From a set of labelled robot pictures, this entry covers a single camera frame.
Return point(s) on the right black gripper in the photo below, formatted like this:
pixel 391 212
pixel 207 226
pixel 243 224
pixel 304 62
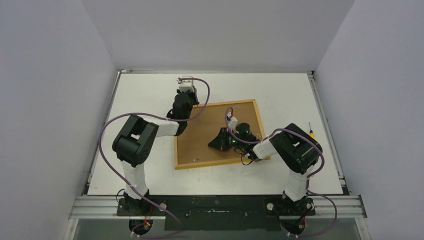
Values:
pixel 226 139

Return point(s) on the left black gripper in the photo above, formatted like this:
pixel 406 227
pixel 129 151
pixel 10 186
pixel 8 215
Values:
pixel 193 94

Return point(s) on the yellow wooden photo frame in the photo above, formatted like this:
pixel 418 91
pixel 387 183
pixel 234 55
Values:
pixel 191 148

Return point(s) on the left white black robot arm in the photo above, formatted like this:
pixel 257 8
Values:
pixel 135 140

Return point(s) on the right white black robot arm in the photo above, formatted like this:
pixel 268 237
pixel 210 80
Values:
pixel 299 151

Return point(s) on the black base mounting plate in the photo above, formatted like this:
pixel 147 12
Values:
pixel 222 212

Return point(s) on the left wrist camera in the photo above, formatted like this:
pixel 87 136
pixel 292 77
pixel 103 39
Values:
pixel 186 85

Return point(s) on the yellow handled screwdriver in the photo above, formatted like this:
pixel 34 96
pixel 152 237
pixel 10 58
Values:
pixel 311 132

